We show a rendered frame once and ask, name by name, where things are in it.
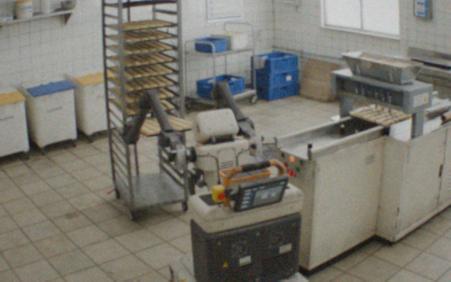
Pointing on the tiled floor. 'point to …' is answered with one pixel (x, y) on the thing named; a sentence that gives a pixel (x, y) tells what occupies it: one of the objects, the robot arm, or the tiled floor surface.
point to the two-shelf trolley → (214, 69)
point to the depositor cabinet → (413, 180)
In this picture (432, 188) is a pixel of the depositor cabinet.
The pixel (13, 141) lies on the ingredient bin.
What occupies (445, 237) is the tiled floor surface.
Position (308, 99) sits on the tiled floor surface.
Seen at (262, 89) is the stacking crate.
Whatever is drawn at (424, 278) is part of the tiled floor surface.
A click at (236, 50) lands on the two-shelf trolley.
